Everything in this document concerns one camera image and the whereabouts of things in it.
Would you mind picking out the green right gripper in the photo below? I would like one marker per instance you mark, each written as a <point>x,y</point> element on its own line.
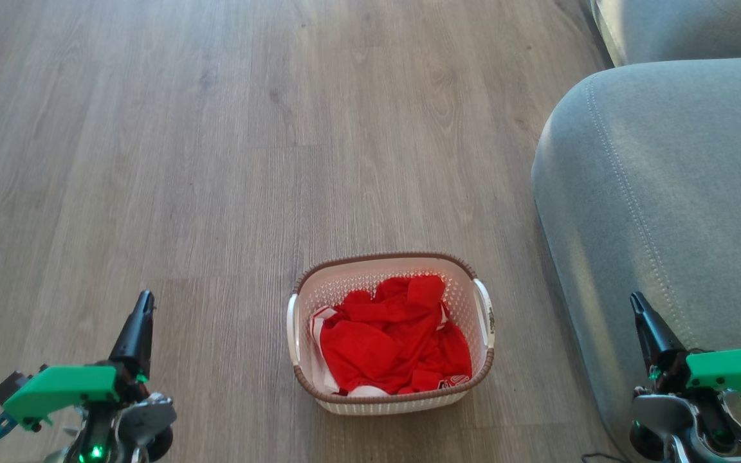
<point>731,373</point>

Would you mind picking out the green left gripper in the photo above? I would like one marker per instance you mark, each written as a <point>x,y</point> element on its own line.
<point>62,386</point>

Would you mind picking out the white perforated plastic laundry basket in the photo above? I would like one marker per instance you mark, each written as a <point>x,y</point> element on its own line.
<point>483,321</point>

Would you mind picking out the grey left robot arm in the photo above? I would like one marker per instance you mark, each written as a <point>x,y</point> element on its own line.
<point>132,424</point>

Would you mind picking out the light grey fabric sofa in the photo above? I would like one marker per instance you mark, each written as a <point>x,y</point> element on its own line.
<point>653,193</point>

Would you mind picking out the red garment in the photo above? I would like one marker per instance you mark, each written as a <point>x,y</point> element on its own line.
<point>390,341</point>

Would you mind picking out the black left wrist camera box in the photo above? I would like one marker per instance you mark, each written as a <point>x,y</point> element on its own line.
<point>9,388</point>

